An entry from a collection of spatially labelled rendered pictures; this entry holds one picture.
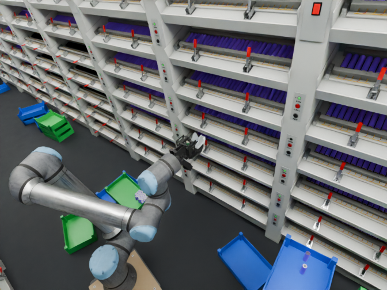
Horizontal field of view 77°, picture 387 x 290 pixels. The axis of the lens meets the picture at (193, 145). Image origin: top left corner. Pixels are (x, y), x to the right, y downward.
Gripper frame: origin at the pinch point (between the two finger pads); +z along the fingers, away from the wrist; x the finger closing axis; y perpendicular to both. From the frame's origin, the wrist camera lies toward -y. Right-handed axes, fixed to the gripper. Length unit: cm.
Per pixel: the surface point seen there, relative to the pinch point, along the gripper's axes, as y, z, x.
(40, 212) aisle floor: -87, -66, 125
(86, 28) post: 36, 15, 100
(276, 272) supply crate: -36, -19, -50
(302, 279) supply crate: -36, -16, -59
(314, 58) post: 39, 14, -37
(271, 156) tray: -10.3, 16.8, -27.5
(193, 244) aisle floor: -85, -13, 5
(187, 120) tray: -9.7, 18.4, 26.4
